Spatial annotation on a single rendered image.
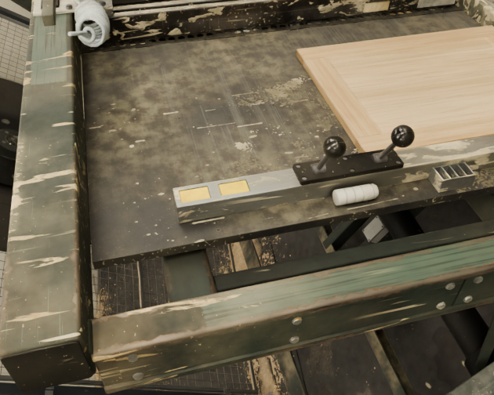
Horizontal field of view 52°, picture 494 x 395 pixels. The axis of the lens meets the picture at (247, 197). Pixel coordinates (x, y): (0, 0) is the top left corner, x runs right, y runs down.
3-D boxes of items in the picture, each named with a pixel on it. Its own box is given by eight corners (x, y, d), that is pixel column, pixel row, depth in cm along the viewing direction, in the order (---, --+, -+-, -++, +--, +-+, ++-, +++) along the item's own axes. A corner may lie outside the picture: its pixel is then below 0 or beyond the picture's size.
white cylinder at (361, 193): (336, 209, 91) (377, 201, 93) (339, 197, 89) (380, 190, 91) (331, 198, 94) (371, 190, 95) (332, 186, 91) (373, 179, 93)
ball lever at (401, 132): (389, 168, 95) (422, 140, 82) (370, 172, 94) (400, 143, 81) (383, 150, 96) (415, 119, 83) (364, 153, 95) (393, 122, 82)
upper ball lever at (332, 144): (328, 179, 93) (352, 152, 80) (308, 183, 92) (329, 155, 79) (323, 160, 94) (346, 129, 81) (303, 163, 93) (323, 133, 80)
